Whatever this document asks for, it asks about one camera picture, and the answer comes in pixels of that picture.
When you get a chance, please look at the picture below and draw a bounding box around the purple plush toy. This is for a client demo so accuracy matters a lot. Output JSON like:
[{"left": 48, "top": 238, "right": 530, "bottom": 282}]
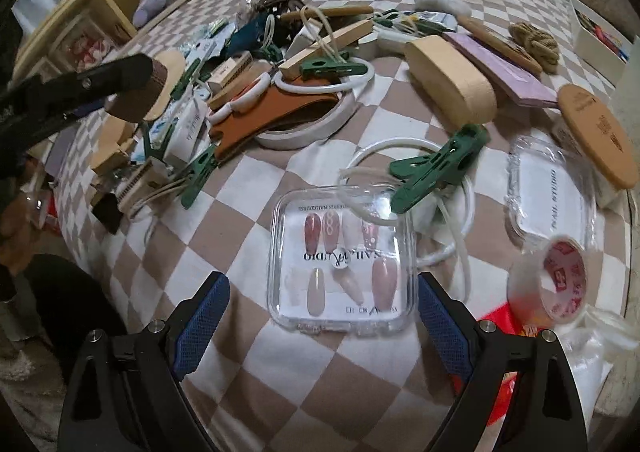
[{"left": 132, "top": 0, "right": 191, "bottom": 27}]

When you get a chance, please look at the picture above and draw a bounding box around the small wooden box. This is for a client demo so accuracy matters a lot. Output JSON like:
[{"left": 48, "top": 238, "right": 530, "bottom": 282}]
[{"left": 212, "top": 52, "right": 256, "bottom": 90}]

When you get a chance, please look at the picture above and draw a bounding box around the wooden handle brush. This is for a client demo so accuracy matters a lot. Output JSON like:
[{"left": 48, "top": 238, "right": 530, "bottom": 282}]
[{"left": 457, "top": 14, "right": 543, "bottom": 75}]

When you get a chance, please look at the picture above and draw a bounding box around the empty clear nail box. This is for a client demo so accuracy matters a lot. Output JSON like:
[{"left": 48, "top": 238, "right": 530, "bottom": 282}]
[{"left": 505, "top": 134, "right": 598, "bottom": 253}]

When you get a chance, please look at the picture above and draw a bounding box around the round wooden lid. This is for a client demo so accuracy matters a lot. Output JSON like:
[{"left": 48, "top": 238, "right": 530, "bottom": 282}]
[{"left": 552, "top": 84, "right": 632, "bottom": 190}]

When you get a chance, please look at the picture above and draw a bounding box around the white plastic hoop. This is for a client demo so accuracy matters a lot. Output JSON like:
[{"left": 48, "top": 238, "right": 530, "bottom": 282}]
[
  {"left": 207, "top": 72, "right": 273, "bottom": 125},
  {"left": 340, "top": 139, "right": 476, "bottom": 305}
]

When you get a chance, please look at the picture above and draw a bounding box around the small white box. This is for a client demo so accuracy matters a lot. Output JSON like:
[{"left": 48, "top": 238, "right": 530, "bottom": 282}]
[{"left": 165, "top": 96, "right": 211, "bottom": 165}]

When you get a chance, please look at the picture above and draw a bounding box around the red packet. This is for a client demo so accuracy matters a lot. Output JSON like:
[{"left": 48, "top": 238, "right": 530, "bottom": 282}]
[{"left": 477, "top": 304, "right": 531, "bottom": 423}]

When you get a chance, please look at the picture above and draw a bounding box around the clear press-on nail box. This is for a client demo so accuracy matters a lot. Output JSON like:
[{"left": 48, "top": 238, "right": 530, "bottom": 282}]
[{"left": 271, "top": 188, "right": 418, "bottom": 333}]

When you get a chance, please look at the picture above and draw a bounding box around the knotted jute rope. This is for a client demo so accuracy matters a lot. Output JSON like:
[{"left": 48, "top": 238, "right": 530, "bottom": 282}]
[{"left": 509, "top": 22, "right": 561, "bottom": 68}]

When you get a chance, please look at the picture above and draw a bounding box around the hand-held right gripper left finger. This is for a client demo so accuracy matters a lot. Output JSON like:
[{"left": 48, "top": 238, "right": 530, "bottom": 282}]
[{"left": 57, "top": 271, "right": 232, "bottom": 452}]

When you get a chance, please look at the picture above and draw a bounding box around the clear tape roll red core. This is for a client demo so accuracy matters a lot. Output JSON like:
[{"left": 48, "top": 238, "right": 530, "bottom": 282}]
[{"left": 507, "top": 234, "right": 591, "bottom": 327}]

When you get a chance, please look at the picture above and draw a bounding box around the white cup brown inside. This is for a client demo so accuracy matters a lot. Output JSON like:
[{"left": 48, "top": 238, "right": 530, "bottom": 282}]
[{"left": 257, "top": 92, "right": 356, "bottom": 150}]

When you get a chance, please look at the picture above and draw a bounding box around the brown leather pouch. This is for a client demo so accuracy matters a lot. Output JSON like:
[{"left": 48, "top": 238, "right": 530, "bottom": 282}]
[{"left": 207, "top": 74, "right": 346, "bottom": 163}]

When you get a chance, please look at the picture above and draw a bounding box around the oval wooden box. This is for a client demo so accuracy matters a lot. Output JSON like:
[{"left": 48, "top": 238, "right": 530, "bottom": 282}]
[{"left": 404, "top": 34, "right": 497, "bottom": 125}]

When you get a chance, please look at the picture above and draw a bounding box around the wooden stick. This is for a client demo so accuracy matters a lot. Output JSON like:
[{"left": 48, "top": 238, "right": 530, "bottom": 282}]
[{"left": 280, "top": 6, "right": 375, "bottom": 22}]

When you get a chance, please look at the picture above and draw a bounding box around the purple flat box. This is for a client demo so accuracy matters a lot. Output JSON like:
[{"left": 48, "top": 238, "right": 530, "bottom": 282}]
[{"left": 442, "top": 32, "right": 558, "bottom": 107}]

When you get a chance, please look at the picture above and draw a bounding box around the clear plastic bag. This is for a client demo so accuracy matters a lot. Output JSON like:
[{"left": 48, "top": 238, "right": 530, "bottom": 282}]
[{"left": 565, "top": 307, "right": 636, "bottom": 413}]

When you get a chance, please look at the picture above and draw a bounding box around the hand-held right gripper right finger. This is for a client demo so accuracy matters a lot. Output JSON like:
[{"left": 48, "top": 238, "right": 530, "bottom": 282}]
[{"left": 417, "top": 273, "right": 588, "bottom": 452}]

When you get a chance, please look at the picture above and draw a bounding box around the large wooden clip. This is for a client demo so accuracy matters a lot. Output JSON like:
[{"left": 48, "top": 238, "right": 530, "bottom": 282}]
[{"left": 279, "top": 20, "right": 375, "bottom": 78}]

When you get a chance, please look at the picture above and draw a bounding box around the checkered blanket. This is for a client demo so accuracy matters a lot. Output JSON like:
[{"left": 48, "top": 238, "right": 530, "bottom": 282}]
[{"left": 45, "top": 0, "right": 636, "bottom": 452}]

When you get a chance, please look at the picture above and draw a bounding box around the wooden comb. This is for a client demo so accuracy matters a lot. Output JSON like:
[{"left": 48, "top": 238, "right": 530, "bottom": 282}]
[{"left": 115, "top": 157, "right": 171, "bottom": 217}]

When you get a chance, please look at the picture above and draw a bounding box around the blue packet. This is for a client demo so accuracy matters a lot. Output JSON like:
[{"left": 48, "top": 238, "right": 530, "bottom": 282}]
[{"left": 227, "top": 19, "right": 271, "bottom": 60}]

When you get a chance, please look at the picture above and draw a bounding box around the white box with pens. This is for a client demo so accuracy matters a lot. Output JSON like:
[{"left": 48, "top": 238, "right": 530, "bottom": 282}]
[{"left": 570, "top": 0, "right": 632, "bottom": 77}]

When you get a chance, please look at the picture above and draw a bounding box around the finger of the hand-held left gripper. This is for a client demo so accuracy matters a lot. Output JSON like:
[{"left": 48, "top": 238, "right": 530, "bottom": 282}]
[
  {"left": 0, "top": 54, "right": 153, "bottom": 143},
  {"left": 0, "top": 99, "right": 108, "bottom": 155}
]

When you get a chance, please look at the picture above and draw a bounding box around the green plastic clip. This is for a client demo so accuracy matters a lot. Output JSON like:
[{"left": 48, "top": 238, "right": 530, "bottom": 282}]
[
  {"left": 180, "top": 144, "right": 221, "bottom": 210},
  {"left": 299, "top": 56, "right": 368, "bottom": 81},
  {"left": 170, "top": 56, "right": 202, "bottom": 100},
  {"left": 389, "top": 124, "right": 492, "bottom": 213}
]

